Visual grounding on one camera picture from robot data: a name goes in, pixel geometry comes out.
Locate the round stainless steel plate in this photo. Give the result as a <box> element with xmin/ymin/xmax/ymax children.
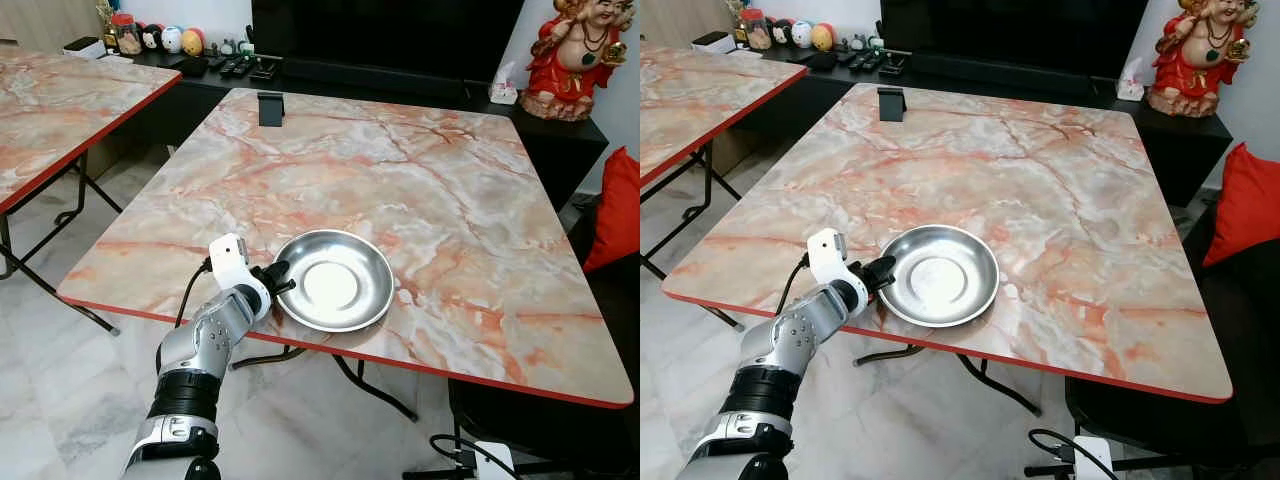
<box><xmin>877</xmin><ymin>223</ymin><xmax>1001</xmax><ymax>329</ymax></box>
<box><xmin>271</xmin><ymin>228</ymin><xmax>396</xmax><ymax>334</ymax></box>

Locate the red cushion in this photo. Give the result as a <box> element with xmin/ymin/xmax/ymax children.
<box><xmin>582</xmin><ymin>146</ymin><xmax>641</xmax><ymax>275</ymax></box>
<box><xmin>1202</xmin><ymin>141</ymin><xmax>1280</xmax><ymax>269</ymax></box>

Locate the black flat television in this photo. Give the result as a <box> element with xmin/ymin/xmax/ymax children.
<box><xmin>250</xmin><ymin>0</ymin><xmax>527</xmax><ymax>102</ymax></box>
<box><xmin>879</xmin><ymin>0</ymin><xmax>1150</xmax><ymax>97</ymax></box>

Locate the glass jar red lid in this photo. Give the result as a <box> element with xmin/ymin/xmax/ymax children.
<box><xmin>109</xmin><ymin>11</ymin><xmax>144</xmax><ymax>57</ymax></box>
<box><xmin>737</xmin><ymin>7</ymin><xmax>772</xmax><ymax>52</ymax></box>

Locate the white tissue holder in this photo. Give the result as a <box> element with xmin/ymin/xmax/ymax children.
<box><xmin>1116</xmin><ymin>56</ymin><xmax>1148</xmax><ymax>102</ymax></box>
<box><xmin>488</xmin><ymin>61</ymin><xmax>520</xmax><ymax>106</ymax></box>

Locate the red laughing Buddha statue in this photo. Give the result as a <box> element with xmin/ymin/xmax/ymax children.
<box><xmin>519</xmin><ymin>0</ymin><xmax>637</xmax><ymax>122</ymax></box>
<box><xmin>1147</xmin><ymin>0</ymin><xmax>1260</xmax><ymax>119</ymax></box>

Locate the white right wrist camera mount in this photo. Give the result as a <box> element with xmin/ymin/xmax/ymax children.
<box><xmin>1074</xmin><ymin>435</ymin><xmax>1114</xmax><ymax>480</ymax></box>
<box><xmin>477</xmin><ymin>440</ymin><xmax>517</xmax><ymax>480</ymax></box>

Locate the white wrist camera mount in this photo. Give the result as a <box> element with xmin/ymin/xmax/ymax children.
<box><xmin>207</xmin><ymin>232</ymin><xmax>269</xmax><ymax>301</ymax></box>
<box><xmin>805</xmin><ymin>227</ymin><xmax>852</xmax><ymax>287</ymax></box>
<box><xmin>1074</xmin><ymin>435</ymin><xmax>1114</xmax><ymax>480</ymax></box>
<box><xmin>477</xmin><ymin>440</ymin><xmax>517</xmax><ymax>480</ymax></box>

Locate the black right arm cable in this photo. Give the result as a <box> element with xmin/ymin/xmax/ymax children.
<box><xmin>1028</xmin><ymin>428</ymin><xmax>1127</xmax><ymax>480</ymax></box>
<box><xmin>430</xmin><ymin>433</ymin><xmax>537</xmax><ymax>480</ymax></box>

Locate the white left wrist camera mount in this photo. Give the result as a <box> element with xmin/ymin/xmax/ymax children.
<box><xmin>805</xmin><ymin>227</ymin><xmax>852</xmax><ymax>287</ymax></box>
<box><xmin>207</xmin><ymin>232</ymin><xmax>269</xmax><ymax>301</ymax></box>

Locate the black metal table leg frame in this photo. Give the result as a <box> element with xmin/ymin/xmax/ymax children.
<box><xmin>231</xmin><ymin>344</ymin><xmax>420</xmax><ymax>423</ymax></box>
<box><xmin>854</xmin><ymin>342</ymin><xmax>1042</xmax><ymax>418</ymax></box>
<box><xmin>640</xmin><ymin>140</ymin><xmax>743</xmax><ymax>332</ymax></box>
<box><xmin>0</xmin><ymin>150</ymin><xmax>123</xmax><ymax>337</ymax></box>

